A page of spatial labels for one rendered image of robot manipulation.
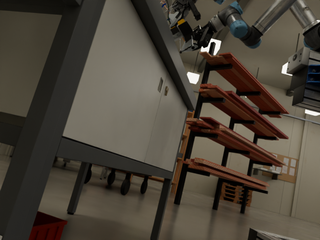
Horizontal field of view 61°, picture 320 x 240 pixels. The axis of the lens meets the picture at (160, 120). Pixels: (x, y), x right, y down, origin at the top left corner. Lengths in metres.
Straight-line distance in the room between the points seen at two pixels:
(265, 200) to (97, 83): 11.53
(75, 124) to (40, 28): 0.22
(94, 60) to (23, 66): 0.15
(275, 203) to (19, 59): 11.84
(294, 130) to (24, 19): 12.34
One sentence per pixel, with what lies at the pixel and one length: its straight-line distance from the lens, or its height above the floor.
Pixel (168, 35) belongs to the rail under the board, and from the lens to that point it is 0.98.
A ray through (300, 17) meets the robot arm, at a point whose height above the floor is 1.40.
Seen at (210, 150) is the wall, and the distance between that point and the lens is 11.22.
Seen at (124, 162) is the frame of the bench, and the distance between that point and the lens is 0.89.
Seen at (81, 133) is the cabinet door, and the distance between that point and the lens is 0.63.
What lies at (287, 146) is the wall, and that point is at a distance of 12.48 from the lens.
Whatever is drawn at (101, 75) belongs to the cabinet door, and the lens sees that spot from 0.67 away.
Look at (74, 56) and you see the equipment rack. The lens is 0.49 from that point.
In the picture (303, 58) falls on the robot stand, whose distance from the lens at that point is 1.46.
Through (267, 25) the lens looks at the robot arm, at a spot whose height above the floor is 1.19.
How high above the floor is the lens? 0.38
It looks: 11 degrees up
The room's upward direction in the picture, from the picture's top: 14 degrees clockwise
